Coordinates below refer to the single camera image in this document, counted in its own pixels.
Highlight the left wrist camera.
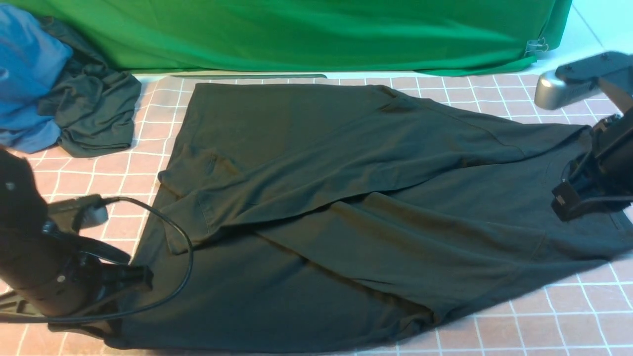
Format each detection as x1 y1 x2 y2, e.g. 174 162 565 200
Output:
47 194 109 234

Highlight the crumpled dark gray garment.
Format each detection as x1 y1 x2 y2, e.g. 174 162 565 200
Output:
38 16 142 158

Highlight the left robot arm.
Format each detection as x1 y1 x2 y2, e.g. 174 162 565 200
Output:
0 148 153 337

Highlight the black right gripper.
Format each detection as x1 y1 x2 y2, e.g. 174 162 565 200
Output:
551 153 633 222

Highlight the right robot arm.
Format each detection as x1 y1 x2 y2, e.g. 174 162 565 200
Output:
551 110 633 222

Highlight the blue cloth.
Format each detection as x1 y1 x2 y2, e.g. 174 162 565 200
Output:
0 3 73 154

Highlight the dark gray long-sleeve shirt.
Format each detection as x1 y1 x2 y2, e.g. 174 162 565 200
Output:
105 83 632 353

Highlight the green backdrop cloth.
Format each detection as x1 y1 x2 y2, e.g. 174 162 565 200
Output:
10 0 572 77

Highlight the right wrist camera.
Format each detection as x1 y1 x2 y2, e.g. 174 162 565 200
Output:
534 50 633 113

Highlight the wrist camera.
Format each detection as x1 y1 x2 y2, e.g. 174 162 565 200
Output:
47 194 109 234
534 50 633 113

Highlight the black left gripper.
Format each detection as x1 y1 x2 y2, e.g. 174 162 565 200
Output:
1 242 153 332

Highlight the silver binder clip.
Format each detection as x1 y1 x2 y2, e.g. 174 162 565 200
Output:
524 38 549 56

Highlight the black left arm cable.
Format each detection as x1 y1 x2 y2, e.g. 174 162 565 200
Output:
0 197 194 324

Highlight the pink checkered table mat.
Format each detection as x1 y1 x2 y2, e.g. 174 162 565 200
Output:
0 73 633 356

